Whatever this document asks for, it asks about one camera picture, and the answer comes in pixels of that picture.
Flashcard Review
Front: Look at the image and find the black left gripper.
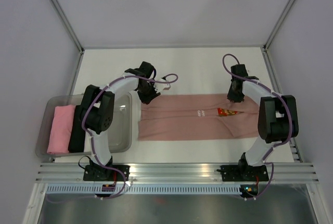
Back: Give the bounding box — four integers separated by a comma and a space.
137, 81, 161, 105

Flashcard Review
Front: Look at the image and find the dusty pink t-shirt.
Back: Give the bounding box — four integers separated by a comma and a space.
138, 94, 259, 141

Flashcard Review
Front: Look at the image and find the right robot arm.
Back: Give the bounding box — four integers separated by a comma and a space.
227, 64, 299, 180

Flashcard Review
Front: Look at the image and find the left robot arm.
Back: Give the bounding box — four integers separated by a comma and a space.
80, 61, 160, 180

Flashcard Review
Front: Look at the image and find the grey plastic bin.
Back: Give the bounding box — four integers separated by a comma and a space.
35, 93, 132, 159

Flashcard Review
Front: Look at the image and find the white rolled t-shirt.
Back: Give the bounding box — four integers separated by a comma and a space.
84, 132, 92, 153

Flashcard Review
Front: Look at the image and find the black rolled t-shirt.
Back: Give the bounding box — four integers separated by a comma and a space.
68, 105, 85, 153

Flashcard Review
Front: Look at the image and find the pink rolled t-shirt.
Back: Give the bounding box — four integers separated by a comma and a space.
47, 105, 75, 154

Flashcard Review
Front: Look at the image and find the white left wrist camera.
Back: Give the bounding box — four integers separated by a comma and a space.
153, 82, 171, 93

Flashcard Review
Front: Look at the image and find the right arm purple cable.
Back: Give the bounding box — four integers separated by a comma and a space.
222, 54, 294, 201

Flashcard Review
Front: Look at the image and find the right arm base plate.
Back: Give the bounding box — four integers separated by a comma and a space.
217, 165, 269, 182

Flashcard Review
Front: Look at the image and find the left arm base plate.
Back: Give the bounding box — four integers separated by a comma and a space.
83, 164, 130, 182

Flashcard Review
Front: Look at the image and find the left aluminium frame post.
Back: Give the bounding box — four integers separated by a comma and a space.
49, 0, 84, 54

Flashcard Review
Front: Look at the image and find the aluminium frame post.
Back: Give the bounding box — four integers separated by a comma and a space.
263, 0, 297, 52
49, 0, 84, 54

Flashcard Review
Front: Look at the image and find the aluminium front rail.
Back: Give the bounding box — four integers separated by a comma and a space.
35, 163, 319, 184

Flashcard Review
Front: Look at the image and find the right aluminium frame post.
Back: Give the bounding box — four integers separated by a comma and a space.
263, 0, 297, 52

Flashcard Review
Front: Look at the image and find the white slotted cable duct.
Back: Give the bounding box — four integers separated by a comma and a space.
45, 184, 258, 195

